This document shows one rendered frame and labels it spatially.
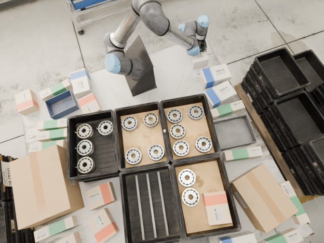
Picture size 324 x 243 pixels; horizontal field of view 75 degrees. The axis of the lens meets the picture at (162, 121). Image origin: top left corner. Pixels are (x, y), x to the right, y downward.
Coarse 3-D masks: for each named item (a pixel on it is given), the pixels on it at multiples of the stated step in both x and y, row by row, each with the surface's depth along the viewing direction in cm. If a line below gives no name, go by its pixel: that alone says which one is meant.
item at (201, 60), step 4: (200, 52) 162; (204, 52) 162; (192, 56) 161; (196, 56) 161; (200, 56) 161; (204, 56) 160; (192, 60) 161; (196, 60) 160; (200, 60) 159; (204, 60) 160; (208, 60) 161; (192, 64) 165; (196, 64) 162; (200, 64) 163; (204, 64) 165
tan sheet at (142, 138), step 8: (144, 112) 143; (144, 128) 139; (152, 128) 138; (160, 128) 138; (128, 136) 137; (136, 136) 137; (144, 136) 137; (152, 136) 136; (160, 136) 136; (128, 144) 136; (136, 144) 135; (144, 144) 135; (152, 144) 135; (160, 144) 134; (144, 152) 133; (144, 160) 131; (160, 160) 131
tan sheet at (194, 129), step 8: (192, 104) 143; (200, 104) 142; (184, 112) 141; (184, 120) 139; (200, 120) 138; (168, 128) 138; (192, 128) 137; (200, 128) 137; (192, 136) 135; (200, 136) 135; (208, 136) 134; (192, 144) 133; (192, 152) 131; (208, 152) 131
